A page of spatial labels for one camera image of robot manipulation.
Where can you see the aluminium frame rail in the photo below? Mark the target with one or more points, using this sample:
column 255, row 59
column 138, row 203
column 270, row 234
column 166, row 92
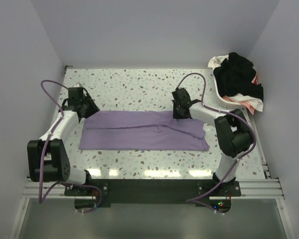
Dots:
column 249, row 188

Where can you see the white pink t shirt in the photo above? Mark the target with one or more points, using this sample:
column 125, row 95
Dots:
column 238, row 101

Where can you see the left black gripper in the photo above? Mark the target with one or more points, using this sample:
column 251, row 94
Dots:
column 94, row 108

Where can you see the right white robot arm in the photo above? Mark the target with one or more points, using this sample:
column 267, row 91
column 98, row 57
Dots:
column 235, row 136

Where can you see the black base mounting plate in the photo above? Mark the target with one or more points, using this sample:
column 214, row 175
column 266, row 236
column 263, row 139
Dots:
column 103, row 193

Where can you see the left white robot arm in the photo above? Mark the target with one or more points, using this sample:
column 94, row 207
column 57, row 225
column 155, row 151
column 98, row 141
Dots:
column 47, row 157

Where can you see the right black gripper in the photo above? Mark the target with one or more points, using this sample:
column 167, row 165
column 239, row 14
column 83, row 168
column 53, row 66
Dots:
column 176, row 115

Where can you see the purple t shirt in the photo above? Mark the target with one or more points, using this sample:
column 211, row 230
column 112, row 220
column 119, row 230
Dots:
column 149, row 130

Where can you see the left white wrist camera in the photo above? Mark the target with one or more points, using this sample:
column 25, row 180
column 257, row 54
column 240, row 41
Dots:
column 77, row 85

